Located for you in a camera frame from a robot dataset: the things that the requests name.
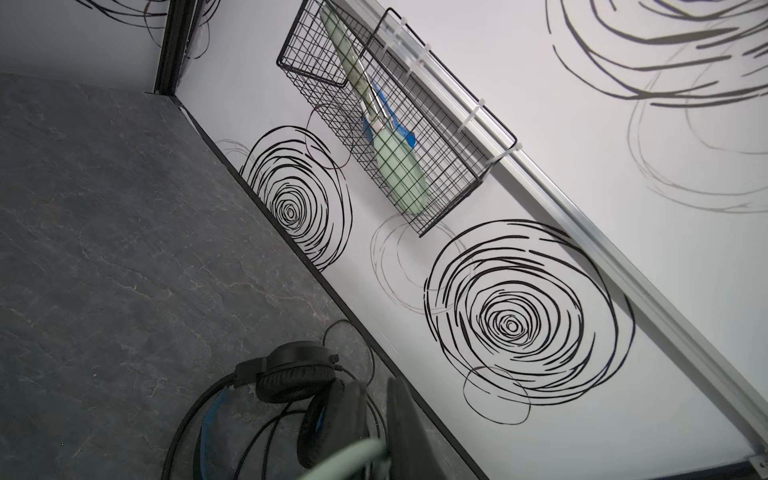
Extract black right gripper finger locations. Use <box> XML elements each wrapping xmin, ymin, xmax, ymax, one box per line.
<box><xmin>386</xmin><ymin>377</ymin><xmax>447</xmax><ymax>480</ymax></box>

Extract mint green headphone cable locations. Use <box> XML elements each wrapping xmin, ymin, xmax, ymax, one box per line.
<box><xmin>296</xmin><ymin>437</ymin><xmax>391</xmax><ymax>480</ymax></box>

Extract black blue headphones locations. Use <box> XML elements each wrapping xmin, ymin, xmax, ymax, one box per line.
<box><xmin>161</xmin><ymin>341</ymin><xmax>368</xmax><ymax>479</ymax></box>

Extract green spatula in basket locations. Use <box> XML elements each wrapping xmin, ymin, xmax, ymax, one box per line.
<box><xmin>320</xmin><ymin>3</ymin><xmax>428</xmax><ymax>215</ymax></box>

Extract blue tool in basket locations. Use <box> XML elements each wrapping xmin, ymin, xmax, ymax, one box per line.
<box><xmin>361</xmin><ymin>82</ymin><xmax>416</xmax><ymax>148</ymax></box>

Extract black headphone cable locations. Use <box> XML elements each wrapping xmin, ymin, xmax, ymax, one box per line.
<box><xmin>230</xmin><ymin>319</ymin><xmax>388</xmax><ymax>480</ymax></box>

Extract black wire basket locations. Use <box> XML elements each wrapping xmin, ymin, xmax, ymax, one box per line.
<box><xmin>276</xmin><ymin>1</ymin><xmax>518</xmax><ymax>236</ymax></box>

